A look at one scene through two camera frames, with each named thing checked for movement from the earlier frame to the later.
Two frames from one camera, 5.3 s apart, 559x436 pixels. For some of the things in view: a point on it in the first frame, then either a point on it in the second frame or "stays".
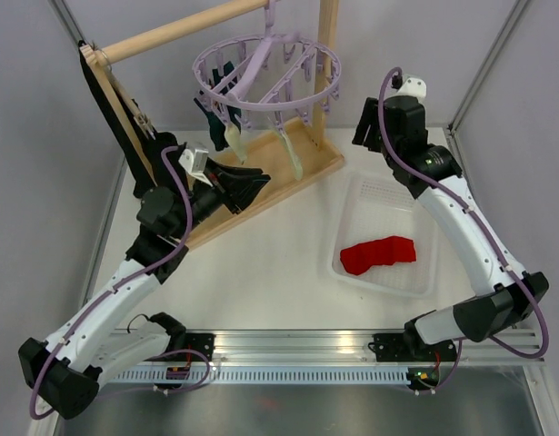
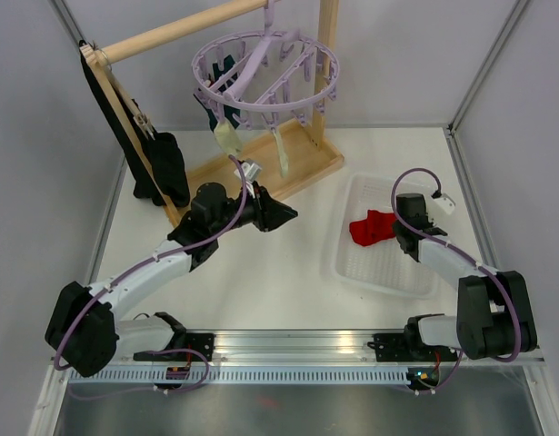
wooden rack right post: (328, 11) stays
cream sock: (298, 167) to (283, 159)
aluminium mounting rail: (342, 346) stays
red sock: (388, 251) to (377, 226)
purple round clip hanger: (266, 72) stays
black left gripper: (241, 191) to (269, 213)
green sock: (217, 128) to (213, 118)
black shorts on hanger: (155, 145) stays
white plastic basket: (384, 238) stays
